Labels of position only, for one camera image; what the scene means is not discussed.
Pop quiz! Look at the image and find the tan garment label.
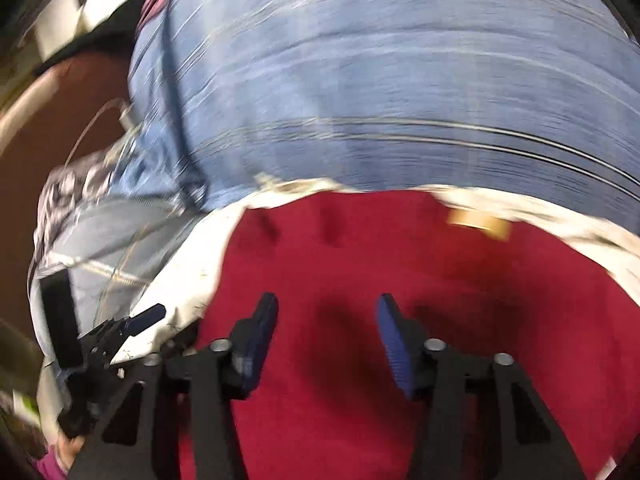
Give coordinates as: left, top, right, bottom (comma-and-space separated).
448, 208, 511, 240

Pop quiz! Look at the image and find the cream leaf-print sheet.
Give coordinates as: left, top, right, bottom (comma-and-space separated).
112, 174, 639, 365

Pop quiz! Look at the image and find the grey plaid pillow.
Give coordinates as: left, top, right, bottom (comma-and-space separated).
27, 197, 204, 358

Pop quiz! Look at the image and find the blue plaid quilt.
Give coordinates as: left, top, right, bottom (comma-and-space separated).
112, 0, 639, 231

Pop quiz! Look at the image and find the purple sleeve forearm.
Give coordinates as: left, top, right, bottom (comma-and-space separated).
34, 448, 68, 480

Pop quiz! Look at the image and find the person's left hand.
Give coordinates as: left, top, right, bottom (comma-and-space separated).
54, 431, 86, 474

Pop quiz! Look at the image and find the red fleece garment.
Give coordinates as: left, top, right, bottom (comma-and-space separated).
198, 191, 639, 479

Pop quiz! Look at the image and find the grey patterned cloth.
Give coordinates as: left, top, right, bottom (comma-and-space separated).
34, 150, 117, 252

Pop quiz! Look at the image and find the white charger with cable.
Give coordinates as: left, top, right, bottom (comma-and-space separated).
63, 97, 139, 168

